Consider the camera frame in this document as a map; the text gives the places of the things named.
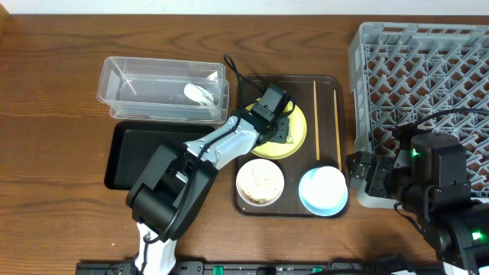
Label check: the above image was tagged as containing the white cup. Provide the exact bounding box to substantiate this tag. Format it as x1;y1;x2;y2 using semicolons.
305;167;346;209

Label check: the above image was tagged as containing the dark brown serving tray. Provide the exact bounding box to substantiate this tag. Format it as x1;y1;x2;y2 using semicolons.
232;75;347;218

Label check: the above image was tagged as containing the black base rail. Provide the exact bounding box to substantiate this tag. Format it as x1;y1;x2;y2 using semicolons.
75;259;445;275

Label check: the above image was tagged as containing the black plastic tray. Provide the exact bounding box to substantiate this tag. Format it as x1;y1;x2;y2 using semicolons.
104;121;214;190

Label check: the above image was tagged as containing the green snack wrapper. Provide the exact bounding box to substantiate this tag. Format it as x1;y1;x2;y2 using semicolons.
286;128;293;144

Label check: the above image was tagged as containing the wooden chopstick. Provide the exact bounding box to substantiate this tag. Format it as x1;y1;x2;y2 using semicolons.
313;80;321;161
333;89;342;171

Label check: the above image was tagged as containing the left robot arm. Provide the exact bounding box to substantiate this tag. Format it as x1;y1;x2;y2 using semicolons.
126;102;295;274

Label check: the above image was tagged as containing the blue plate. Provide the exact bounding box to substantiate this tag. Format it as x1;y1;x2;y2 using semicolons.
298;166;348;217

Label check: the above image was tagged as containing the white bowl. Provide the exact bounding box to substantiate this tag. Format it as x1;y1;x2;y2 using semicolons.
236;159;285;207

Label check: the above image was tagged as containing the clear plastic bin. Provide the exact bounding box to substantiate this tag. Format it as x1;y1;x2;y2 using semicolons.
98;57;229;125

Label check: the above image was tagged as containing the grey dishwasher rack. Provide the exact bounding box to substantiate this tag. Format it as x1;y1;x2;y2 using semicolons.
348;22;488;203

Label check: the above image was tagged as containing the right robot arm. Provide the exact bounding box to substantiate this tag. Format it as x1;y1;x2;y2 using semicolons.
345;123;488;274

